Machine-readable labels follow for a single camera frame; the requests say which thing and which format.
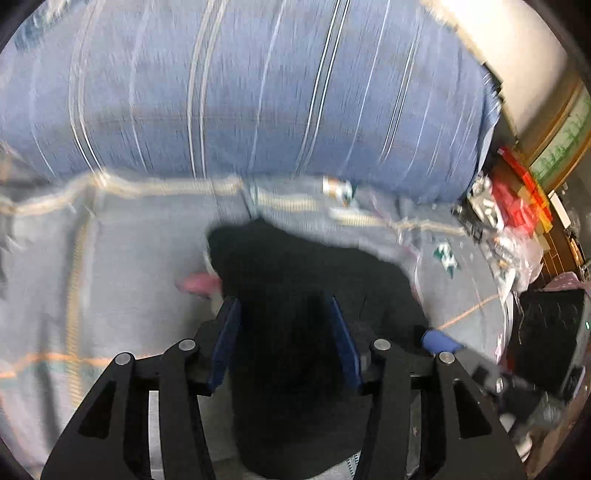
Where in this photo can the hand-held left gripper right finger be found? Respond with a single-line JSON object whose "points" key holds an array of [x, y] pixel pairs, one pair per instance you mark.
{"points": [[347, 341]]}

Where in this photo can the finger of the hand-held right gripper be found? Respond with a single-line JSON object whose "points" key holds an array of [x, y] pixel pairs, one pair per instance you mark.
{"points": [[441, 341]]}

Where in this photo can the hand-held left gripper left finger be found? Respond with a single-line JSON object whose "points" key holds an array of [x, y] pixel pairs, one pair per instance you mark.
{"points": [[226, 341]]}

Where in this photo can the black pants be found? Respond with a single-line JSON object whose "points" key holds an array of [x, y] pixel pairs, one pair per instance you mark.
{"points": [[295, 323]]}

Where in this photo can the pink cloth piece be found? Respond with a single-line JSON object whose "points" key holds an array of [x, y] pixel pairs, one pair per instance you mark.
{"points": [[199, 284]]}

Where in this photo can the black box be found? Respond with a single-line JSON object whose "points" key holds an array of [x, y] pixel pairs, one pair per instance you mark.
{"points": [[549, 337]]}

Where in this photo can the clear plastic bags clutter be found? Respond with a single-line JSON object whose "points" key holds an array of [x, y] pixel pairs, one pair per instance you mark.
{"points": [[508, 258]]}

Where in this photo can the grey-blue printed bed sheet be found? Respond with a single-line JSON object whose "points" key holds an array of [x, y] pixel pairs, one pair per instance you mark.
{"points": [[115, 267]]}

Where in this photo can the red packet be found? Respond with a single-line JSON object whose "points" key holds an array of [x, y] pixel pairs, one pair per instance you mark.
{"points": [[519, 203]]}

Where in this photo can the wooden framed picture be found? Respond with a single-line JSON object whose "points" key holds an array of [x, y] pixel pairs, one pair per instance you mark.
{"points": [[561, 143]]}

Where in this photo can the blue striped duvet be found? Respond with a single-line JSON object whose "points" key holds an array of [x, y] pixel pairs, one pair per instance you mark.
{"points": [[240, 92]]}

